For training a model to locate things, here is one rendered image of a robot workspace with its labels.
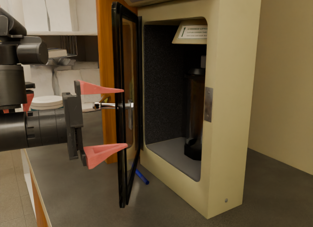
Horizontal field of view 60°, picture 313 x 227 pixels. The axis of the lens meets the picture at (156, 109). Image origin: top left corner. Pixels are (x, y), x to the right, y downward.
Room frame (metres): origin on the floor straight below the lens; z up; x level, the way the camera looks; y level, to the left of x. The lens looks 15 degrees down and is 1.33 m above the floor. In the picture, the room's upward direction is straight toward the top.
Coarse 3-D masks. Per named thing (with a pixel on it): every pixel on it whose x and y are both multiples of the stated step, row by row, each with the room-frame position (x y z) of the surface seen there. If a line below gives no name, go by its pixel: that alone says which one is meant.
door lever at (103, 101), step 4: (104, 96) 0.57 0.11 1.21; (108, 96) 0.58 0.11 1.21; (100, 100) 0.53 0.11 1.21; (104, 100) 0.54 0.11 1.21; (108, 100) 0.57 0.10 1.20; (96, 104) 0.51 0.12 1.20; (100, 104) 0.51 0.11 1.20; (104, 104) 0.51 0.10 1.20; (108, 104) 0.51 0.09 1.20; (112, 104) 0.51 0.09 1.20; (96, 108) 0.51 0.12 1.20; (100, 108) 0.51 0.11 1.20; (104, 108) 0.52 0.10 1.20; (108, 108) 0.51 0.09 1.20; (112, 108) 0.51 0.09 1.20
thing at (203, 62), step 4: (204, 56) 0.69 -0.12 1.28; (204, 60) 0.69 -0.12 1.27; (204, 64) 0.69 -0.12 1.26; (192, 68) 0.69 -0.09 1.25; (196, 68) 0.68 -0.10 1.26; (200, 68) 0.67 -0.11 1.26; (204, 68) 0.67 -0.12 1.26; (188, 72) 0.70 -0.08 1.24; (192, 72) 0.68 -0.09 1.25; (196, 72) 0.67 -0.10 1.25; (200, 72) 0.66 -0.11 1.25; (204, 72) 0.66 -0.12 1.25
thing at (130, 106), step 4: (128, 100) 0.52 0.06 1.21; (128, 104) 0.51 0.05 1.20; (132, 104) 0.51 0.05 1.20; (128, 108) 0.51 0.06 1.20; (132, 108) 0.51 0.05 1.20; (128, 112) 0.52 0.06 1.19; (132, 112) 0.53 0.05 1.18; (132, 116) 0.52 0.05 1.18; (132, 120) 0.52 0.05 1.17; (132, 124) 0.52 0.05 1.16
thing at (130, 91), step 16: (112, 16) 0.47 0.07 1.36; (112, 32) 0.47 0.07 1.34; (128, 32) 0.60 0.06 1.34; (128, 48) 0.60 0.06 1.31; (128, 64) 0.59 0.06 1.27; (128, 80) 0.58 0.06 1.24; (128, 96) 0.58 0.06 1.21; (128, 128) 0.57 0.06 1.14; (128, 144) 0.56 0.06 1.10; (128, 160) 0.55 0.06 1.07; (128, 176) 0.55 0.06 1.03
